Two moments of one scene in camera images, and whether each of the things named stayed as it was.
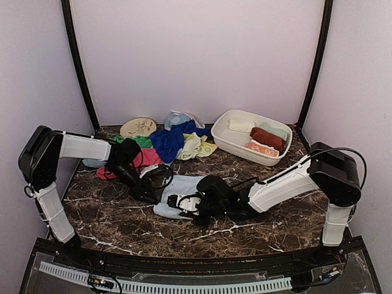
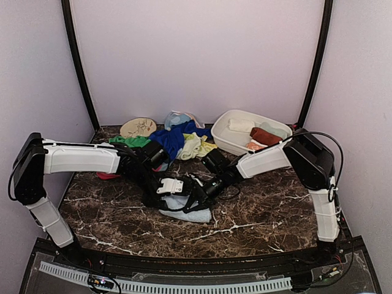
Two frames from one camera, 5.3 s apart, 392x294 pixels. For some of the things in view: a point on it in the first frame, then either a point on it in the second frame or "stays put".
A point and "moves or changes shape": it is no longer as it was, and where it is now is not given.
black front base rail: [200, 266] stays put
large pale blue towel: [177, 185] moves or changes shape
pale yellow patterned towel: [195, 146] stays put
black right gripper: [201, 222] → [201, 196]
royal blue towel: [170, 142] stays put
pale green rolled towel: [279, 133] stays put
